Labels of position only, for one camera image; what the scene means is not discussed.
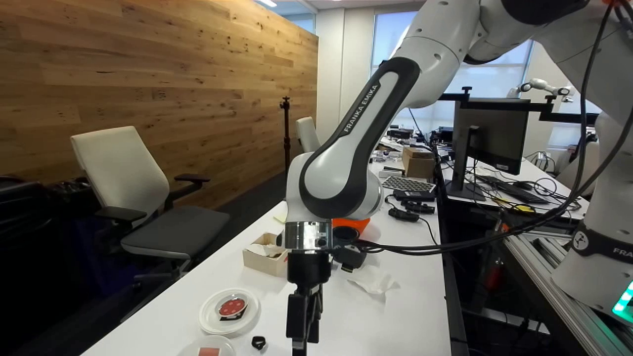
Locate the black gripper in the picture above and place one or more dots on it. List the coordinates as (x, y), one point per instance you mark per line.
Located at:
(304, 269)

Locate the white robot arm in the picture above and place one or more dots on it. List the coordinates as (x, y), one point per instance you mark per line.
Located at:
(587, 39)

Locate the wooden box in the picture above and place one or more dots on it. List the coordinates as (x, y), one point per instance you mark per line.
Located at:
(265, 255)

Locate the crumpled white tissue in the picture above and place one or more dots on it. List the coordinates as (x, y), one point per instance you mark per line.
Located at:
(373, 281)

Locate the white plate with red food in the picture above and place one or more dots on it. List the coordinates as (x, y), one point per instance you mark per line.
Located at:
(229, 312)

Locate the orange bowl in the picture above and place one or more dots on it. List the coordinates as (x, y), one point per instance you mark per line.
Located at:
(358, 225)

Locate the near white plate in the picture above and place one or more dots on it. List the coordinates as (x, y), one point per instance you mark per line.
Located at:
(207, 346)

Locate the black keyboard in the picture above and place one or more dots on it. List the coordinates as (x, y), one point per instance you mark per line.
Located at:
(405, 184)

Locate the near white office chair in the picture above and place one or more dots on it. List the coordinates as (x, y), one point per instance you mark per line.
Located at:
(134, 194)

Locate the white office chair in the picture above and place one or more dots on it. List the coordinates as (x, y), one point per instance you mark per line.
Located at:
(306, 132)
(134, 194)

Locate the far white office chair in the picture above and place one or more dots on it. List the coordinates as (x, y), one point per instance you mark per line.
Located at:
(306, 132)

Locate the cardboard box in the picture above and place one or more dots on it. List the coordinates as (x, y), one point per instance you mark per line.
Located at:
(417, 162)

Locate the black monitor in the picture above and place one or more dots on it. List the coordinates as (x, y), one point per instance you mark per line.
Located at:
(490, 136)

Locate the small black ring object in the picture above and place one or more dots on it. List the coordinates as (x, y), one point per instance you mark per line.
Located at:
(257, 342)

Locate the black camera tripod pole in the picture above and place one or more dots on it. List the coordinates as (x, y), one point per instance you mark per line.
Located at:
(284, 107)

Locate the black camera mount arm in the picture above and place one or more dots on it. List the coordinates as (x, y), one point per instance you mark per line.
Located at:
(508, 103)

